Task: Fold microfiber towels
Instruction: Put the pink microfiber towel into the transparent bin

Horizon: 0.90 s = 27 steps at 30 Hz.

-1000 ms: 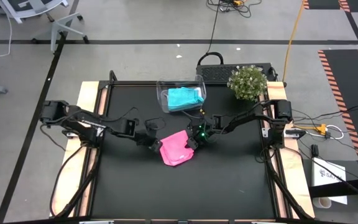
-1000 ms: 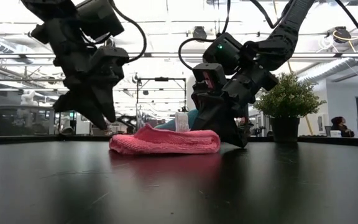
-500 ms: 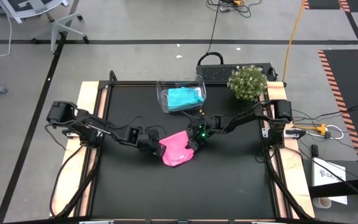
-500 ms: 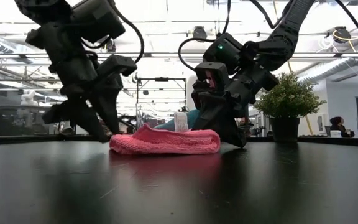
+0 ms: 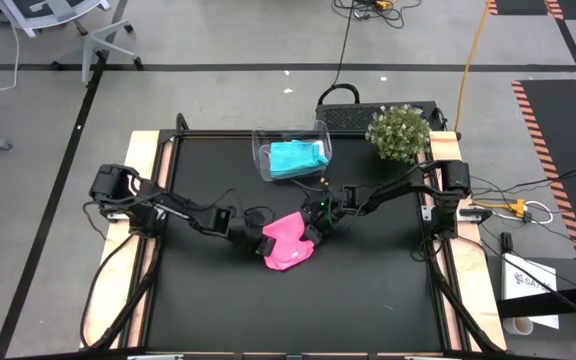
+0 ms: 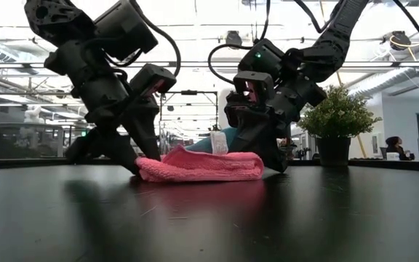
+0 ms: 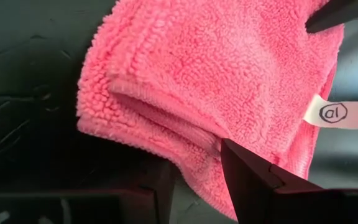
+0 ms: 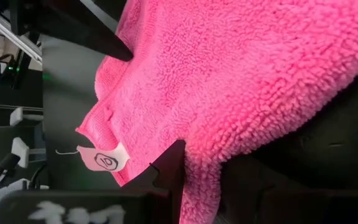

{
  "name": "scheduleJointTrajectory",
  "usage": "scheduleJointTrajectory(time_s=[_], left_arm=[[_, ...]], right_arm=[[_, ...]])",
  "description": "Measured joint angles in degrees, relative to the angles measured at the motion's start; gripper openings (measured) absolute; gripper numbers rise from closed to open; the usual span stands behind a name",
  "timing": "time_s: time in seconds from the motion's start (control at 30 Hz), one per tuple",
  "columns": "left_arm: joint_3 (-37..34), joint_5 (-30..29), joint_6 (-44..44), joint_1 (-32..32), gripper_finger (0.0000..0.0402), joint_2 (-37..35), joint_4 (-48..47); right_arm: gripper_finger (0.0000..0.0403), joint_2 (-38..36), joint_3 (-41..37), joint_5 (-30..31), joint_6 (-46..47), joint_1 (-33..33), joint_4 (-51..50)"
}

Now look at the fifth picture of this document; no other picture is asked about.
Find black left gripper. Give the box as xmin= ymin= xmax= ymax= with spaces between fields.
xmin=227 ymin=207 xmax=277 ymax=258

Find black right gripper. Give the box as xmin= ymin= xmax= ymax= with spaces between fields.
xmin=301 ymin=185 xmax=360 ymax=247

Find pink microfiber towel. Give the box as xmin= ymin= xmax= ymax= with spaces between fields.
xmin=261 ymin=210 xmax=317 ymax=272

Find teal microfiber towel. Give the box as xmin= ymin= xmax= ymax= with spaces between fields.
xmin=268 ymin=139 xmax=330 ymax=181

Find clear plastic bin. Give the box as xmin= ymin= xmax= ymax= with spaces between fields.
xmin=250 ymin=120 xmax=334 ymax=184

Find black computer case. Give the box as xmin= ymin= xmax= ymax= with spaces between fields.
xmin=315 ymin=83 xmax=443 ymax=135

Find green potted plant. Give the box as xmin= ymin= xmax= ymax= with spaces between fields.
xmin=365 ymin=103 xmax=432 ymax=164

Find right wooden table board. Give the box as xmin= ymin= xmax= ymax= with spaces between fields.
xmin=417 ymin=130 xmax=508 ymax=352

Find wooden table board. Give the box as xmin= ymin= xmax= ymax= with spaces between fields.
xmin=417 ymin=130 xmax=508 ymax=352
xmin=81 ymin=130 xmax=163 ymax=350

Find left wooden table board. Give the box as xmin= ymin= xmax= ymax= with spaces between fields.
xmin=81 ymin=130 xmax=163 ymax=350

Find yellow plug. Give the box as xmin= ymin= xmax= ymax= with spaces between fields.
xmin=475 ymin=198 xmax=533 ymax=220

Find white printed box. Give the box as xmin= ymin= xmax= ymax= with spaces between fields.
xmin=500 ymin=252 xmax=561 ymax=331

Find black beam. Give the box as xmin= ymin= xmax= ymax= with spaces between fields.
xmin=496 ymin=283 xmax=576 ymax=320

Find black mat with striped edge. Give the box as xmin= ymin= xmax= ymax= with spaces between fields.
xmin=486 ymin=0 xmax=576 ymax=22
xmin=511 ymin=78 xmax=576 ymax=287

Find white office chair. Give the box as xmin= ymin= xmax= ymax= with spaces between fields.
xmin=0 ymin=0 xmax=144 ymax=85

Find black table frame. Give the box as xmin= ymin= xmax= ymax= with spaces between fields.
xmin=80 ymin=112 xmax=507 ymax=360

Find thin black cable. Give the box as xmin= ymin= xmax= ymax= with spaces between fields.
xmin=331 ymin=0 xmax=357 ymax=89

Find tangled black floor cables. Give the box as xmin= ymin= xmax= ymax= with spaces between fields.
xmin=331 ymin=0 xmax=423 ymax=30

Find orange power cable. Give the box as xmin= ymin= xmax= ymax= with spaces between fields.
xmin=453 ymin=0 xmax=492 ymax=132

